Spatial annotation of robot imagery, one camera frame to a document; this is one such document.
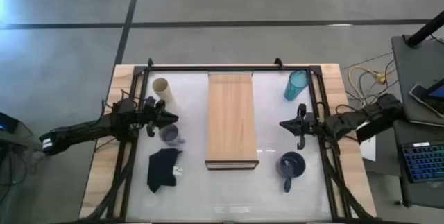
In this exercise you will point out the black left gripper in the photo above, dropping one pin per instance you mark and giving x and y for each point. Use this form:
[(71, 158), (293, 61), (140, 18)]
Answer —
[(152, 111)]

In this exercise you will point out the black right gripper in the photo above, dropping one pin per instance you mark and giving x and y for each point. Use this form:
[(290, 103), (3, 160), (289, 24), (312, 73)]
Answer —
[(305, 127)]

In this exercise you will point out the grey lavender mug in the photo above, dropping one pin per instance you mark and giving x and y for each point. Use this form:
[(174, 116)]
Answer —
[(170, 134)]

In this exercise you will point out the beige plastic cup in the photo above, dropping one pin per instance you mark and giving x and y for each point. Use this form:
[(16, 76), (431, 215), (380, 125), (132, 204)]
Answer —
[(163, 90)]

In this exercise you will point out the dark blue ceramic mug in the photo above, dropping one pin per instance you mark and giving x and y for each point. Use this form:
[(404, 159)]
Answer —
[(292, 166)]

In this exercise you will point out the teal transparent plastic tumbler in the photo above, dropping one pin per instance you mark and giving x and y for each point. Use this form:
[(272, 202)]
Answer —
[(295, 85)]

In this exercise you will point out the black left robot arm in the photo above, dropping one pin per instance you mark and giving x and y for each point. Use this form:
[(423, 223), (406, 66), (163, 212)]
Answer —
[(86, 130)]

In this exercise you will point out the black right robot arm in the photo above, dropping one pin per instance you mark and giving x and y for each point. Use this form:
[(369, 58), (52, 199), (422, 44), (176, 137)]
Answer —
[(357, 116)]

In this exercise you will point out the light wooden shelf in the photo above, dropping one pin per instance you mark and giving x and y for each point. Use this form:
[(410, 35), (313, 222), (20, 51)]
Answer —
[(231, 120)]

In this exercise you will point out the grey keyboard cart shelf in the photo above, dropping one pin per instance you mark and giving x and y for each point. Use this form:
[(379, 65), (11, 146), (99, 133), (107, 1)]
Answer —
[(421, 193)]

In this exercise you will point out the black cloth with white tag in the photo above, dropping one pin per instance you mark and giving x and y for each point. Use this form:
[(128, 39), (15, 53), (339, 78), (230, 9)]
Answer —
[(161, 170)]

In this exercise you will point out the white paper sheet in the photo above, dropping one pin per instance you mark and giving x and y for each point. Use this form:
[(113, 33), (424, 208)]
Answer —
[(368, 149)]

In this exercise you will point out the grey side desk top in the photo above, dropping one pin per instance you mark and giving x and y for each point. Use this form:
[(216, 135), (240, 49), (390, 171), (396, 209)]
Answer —
[(412, 78)]

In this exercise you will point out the smartphone with light case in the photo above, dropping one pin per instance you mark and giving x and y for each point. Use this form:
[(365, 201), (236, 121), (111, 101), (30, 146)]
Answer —
[(421, 97)]

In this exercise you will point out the black keyboard with blue backlight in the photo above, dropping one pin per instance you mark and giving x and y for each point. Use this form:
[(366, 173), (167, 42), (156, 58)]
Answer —
[(425, 161)]

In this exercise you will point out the dark tablet with blue screen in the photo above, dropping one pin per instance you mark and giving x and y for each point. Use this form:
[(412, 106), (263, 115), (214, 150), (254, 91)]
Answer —
[(437, 91)]

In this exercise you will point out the black device with blue light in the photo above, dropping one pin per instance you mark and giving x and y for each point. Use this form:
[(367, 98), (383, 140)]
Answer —
[(7, 123)]

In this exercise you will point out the black pole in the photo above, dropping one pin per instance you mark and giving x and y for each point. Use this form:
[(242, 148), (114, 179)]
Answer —
[(425, 30)]

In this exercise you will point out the black frame clamp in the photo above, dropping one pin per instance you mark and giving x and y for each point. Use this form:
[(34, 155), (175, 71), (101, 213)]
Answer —
[(150, 62), (278, 62)]

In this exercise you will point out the black metal table frame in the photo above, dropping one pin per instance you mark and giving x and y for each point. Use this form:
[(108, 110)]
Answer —
[(225, 68)]

